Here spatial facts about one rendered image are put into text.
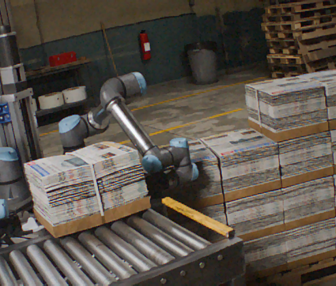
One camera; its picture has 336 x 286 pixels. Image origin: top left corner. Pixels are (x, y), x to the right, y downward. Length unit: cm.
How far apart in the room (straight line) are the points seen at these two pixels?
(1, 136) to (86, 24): 675
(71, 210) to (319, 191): 129
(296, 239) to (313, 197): 23
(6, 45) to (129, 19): 708
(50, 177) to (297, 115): 121
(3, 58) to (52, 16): 650
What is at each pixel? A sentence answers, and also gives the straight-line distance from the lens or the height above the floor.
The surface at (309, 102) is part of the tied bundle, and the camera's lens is 243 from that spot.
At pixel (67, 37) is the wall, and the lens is 893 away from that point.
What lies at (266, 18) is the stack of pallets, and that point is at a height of 110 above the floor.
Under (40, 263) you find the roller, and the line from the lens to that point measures 169.
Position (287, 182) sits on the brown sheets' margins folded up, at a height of 63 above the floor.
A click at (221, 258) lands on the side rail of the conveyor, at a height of 77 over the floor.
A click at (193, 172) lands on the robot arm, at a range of 219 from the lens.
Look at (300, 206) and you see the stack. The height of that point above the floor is 48.
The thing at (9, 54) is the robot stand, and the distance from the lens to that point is 239.
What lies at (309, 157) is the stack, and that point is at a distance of 250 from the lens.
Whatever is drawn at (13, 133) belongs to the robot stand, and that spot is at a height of 107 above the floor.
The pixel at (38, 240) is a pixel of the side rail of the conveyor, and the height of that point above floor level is 80.
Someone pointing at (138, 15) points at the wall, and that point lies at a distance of 945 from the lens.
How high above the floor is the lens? 151
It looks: 15 degrees down
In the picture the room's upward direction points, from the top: 9 degrees counter-clockwise
